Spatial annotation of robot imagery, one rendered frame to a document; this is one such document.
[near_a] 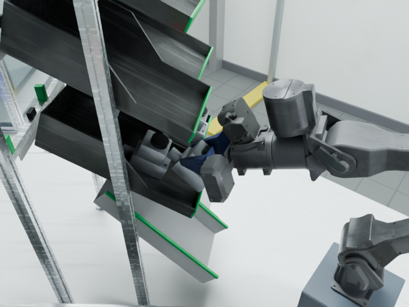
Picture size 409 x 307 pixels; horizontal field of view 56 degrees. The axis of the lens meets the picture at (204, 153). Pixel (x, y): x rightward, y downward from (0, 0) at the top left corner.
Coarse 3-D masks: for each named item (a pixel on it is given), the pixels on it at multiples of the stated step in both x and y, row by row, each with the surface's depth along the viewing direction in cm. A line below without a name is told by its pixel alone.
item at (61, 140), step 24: (72, 96) 68; (48, 120) 57; (72, 120) 67; (96, 120) 70; (120, 120) 71; (48, 144) 60; (72, 144) 59; (96, 144) 58; (96, 168) 61; (168, 168) 70; (144, 192) 63; (168, 192) 66; (192, 192) 68; (192, 216) 64
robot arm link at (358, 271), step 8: (344, 264) 61; (352, 264) 60; (360, 264) 59; (352, 272) 61; (360, 272) 60; (368, 272) 60; (376, 272) 62; (384, 272) 62; (352, 280) 62; (360, 280) 60; (368, 280) 60; (376, 280) 60; (360, 288) 62; (368, 288) 62; (376, 288) 61
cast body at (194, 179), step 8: (200, 144) 63; (168, 152) 66; (176, 152) 65; (184, 152) 65; (192, 152) 61; (200, 152) 62; (216, 152) 63; (176, 160) 65; (176, 168) 64; (184, 168) 63; (184, 176) 64; (192, 176) 64; (200, 176) 63; (192, 184) 65; (200, 184) 64
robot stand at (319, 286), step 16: (336, 256) 74; (320, 272) 71; (304, 288) 69; (320, 288) 69; (384, 288) 69; (400, 288) 69; (304, 304) 70; (320, 304) 67; (336, 304) 66; (352, 304) 66; (368, 304) 66; (384, 304) 66
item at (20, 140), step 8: (0, 32) 54; (56, 80) 75; (48, 88) 73; (56, 88) 74; (48, 96) 71; (40, 104) 69; (32, 120) 65; (24, 128) 63; (32, 128) 65; (16, 136) 61; (24, 136) 62; (16, 144) 60; (24, 144) 62; (16, 152) 60
